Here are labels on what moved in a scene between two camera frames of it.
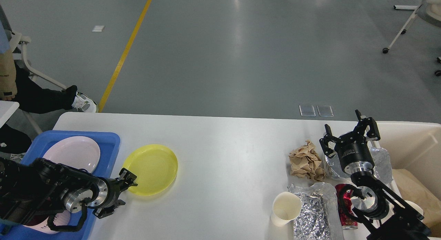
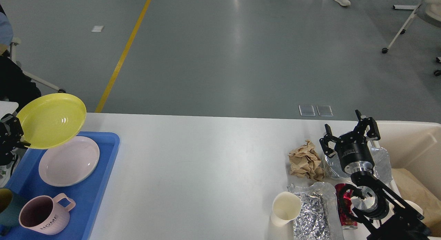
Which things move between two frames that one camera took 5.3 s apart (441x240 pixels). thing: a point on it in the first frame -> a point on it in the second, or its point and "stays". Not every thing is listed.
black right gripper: x=354 y=153 stays
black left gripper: x=102 y=191 -> x=11 y=132
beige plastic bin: x=414 y=147 stays
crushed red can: x=348 y=220 stays
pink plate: x=76 y=152 stays
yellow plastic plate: x=156 y=167 -> x=52 y=120
